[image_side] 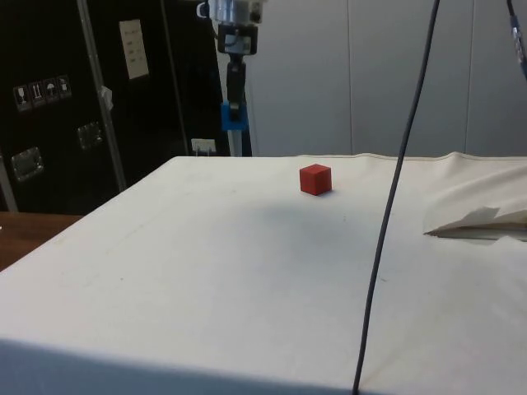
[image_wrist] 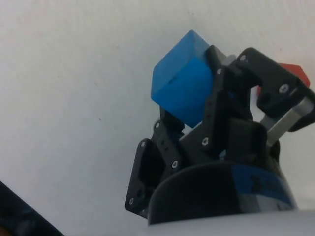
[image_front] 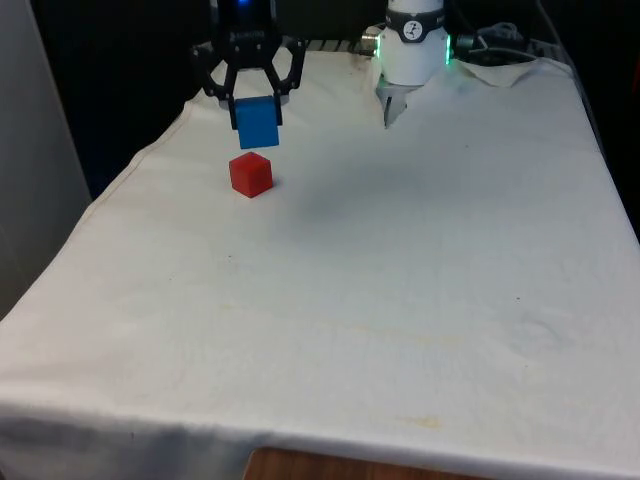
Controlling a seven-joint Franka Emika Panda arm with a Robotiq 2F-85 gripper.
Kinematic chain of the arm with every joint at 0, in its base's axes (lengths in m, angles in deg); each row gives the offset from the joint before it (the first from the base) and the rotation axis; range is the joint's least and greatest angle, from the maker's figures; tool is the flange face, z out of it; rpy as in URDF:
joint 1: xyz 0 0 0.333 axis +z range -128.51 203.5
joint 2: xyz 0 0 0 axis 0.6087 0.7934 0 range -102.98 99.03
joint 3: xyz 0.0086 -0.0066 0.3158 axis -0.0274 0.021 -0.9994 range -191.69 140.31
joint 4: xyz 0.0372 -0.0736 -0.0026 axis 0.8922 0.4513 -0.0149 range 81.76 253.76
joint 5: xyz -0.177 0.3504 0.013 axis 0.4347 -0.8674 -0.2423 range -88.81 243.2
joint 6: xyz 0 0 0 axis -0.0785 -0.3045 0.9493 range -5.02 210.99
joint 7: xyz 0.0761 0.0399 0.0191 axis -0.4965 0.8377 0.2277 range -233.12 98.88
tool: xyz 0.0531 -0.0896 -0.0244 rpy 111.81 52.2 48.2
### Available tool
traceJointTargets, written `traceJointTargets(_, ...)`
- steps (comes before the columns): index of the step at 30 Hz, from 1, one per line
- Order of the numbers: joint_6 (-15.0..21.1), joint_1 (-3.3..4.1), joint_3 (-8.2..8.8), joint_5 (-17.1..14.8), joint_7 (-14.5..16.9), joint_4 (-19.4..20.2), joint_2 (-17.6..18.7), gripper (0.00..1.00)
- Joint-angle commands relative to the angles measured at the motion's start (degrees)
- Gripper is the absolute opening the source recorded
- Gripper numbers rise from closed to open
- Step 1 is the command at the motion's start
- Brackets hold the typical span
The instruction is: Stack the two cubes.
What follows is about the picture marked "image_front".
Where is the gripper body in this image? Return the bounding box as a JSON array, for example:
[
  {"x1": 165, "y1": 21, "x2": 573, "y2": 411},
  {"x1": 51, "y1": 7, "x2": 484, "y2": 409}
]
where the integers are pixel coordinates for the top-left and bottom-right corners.
[{"x1": 214, "y1": 0, "x2": 278, "y2": 70}]

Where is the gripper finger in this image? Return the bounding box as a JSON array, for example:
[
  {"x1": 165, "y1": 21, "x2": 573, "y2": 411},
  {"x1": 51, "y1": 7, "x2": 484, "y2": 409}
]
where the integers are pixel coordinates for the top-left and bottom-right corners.
[
  {"x1": 191, "y1": 41, "x2": 242, "y2": 131},
  {"x1": 263, "y1": 38, "x2": 307, "y2": 128}
]

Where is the blue cube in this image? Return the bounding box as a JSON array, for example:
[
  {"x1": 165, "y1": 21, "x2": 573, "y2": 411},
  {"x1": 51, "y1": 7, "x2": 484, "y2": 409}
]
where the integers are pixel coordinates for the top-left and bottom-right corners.
[{"x1": 234, "y1": 95, "x2": 281, "y2": 151}]

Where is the red cube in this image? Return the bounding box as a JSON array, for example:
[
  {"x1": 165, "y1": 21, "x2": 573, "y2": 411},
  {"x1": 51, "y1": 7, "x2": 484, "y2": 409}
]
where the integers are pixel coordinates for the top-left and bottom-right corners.
[{"x1": 228, "y1": 151, "x2": 275, "y2": 200}]

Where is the grey panel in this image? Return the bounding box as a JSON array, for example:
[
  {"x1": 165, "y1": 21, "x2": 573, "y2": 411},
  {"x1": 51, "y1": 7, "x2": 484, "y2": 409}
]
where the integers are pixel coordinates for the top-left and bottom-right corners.
[{"x1": 0, "y1": 0, "x2": 94, "y2": 321}]

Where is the grey cable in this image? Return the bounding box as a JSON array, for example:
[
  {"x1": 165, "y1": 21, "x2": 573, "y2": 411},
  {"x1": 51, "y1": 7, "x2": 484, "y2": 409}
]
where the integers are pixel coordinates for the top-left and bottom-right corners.
[{"x1": 469, "y1": 45, "x2": 539, "y2": 66}]

